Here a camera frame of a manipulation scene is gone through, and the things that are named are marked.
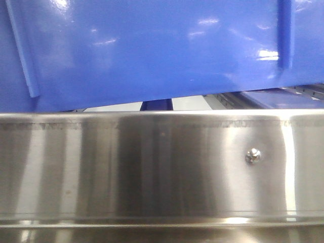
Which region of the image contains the blue plastic bin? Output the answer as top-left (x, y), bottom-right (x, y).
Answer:
top-left (1, 1), bottom-right (323, 112)

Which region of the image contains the silver rail screw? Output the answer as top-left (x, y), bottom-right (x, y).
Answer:
top-left (245, 148), bottom-right (261, 165)

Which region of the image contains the stainless steel conveyor side rail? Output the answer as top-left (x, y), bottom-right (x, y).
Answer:
top-left (1, 109), bottom-right (323, 242)

